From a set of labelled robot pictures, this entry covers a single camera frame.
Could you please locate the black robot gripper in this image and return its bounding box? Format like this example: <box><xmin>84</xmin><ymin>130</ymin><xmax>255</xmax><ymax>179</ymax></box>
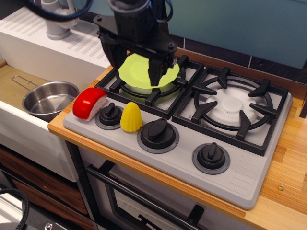
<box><xmin>94</xmin><ymin>0</ymin><xmax>177</xmax><ymax>86</ymax></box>

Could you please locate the yellow toy corn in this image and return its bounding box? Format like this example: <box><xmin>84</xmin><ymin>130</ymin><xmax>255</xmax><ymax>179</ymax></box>
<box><xmin>120</xmin><ymin>102</ymin><xmax>142</xmax><ymax>132</ymax></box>

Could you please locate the light green plastic plate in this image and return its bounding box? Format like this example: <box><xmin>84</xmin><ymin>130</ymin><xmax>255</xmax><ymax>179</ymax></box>
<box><xmin>118</xmin><ymin>54</ymin><xmax>180</xmax><ymax>89</ymax></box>

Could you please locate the black left burner grate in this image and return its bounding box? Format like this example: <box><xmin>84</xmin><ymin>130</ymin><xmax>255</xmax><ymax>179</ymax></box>
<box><xmin>96</xmin><ymin>55</ymin><xmax>205</xmax><ymax>119</ymax></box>

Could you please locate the black burner grate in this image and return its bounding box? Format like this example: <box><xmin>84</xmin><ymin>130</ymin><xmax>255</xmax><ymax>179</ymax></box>
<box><xmin>96</xmin><ymin>55</ymin><xmax>205</xmax><ymax>119</ymax></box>
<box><xmin>172</xmin><ymin>66</ymin><xmax>292</xmax><ymax>156</ymax></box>

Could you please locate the red white toy sushi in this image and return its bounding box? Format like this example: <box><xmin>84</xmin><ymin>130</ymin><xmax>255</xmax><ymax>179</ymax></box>
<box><xmin>72</xmin><ymin>88</ymin><xmax>107</xmax><ymax>121</ymax></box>

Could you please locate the black left stove knob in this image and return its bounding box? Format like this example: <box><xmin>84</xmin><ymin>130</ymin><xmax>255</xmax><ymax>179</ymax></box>
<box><xmin>95</xmin><ymin>103</ymin><xmax>123</xmax><ymax>130</ymax></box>

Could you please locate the black stove knob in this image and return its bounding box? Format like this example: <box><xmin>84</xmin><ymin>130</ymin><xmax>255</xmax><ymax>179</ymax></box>
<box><xmin>137</xmin><ymin>118</ymin><xmax>179</xmax><ymax>154</ymax></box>
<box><xmin>192</xmin><ymin>142</ymin><xmax>230</xmax><ymax>175</ymax></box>
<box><xmin>95</xmin><ymin>103</ymin><xmax>123</xmax><ymax>130</ymax></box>

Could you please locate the black middle stove knob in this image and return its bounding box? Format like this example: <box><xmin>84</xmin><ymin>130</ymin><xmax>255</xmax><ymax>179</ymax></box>
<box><xmin>137</xmin><ymin>118</ymin><xmax>179</xmax><ymax>154</ymax></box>

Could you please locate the grey toy faucet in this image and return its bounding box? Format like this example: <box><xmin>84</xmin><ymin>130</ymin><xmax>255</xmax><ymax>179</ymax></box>
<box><xmin>41</xmin><ymin>0</ymin><xmax>78</xmax><ymax>40</ymax></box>

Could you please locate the stainless steel pot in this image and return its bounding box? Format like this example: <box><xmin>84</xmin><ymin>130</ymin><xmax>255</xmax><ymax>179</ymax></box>
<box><xmin>12</xmin><ymin>75</ymin><xmax>79</xmax><ymax>122</ymax></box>

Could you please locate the white right burner cap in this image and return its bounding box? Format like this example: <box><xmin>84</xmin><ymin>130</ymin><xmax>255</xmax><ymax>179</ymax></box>
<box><xmin>205</xmin><ymin>87</ymin><xmax>258</xmax><ymax>127</ymax></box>

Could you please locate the grey toy stove top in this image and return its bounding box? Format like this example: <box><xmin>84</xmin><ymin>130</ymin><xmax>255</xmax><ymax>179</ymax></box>
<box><xmin>63</xmin><ymin>61</ymin><xmax>293</xmax><ymax>209</ymax></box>

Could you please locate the white toy sink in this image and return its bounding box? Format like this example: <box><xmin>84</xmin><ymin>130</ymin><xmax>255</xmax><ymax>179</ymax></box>
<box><xmin>0</xmin><ymin>7</ymin><xmax>109</xmax><ymax>182</ymax></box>

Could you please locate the black right burner grate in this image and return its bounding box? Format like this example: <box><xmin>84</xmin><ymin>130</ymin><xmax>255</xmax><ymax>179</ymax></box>
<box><xmin>172</xmin><ymin>66</ymin><xmax>292</xmax><ymax>156</ymax></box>

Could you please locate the black right stove knob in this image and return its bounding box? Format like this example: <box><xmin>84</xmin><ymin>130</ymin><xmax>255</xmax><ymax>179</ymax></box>
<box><xmin>192</xmin><ymin>142</ymin><xmax>230</xmax><ymax>175</ymax></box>

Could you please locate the black braided cable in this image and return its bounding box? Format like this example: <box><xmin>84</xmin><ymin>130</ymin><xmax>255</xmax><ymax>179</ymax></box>
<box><xmin>24</xmin><ymin>0</ymin><xmax>93</xmax><ymax>22</ymax></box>

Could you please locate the black oven door handle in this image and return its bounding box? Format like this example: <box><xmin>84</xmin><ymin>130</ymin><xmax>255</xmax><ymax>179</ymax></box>
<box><xmin>86</xmin><ymin>161</ymin><xmax>204</xmax><ymax>230</ymax></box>

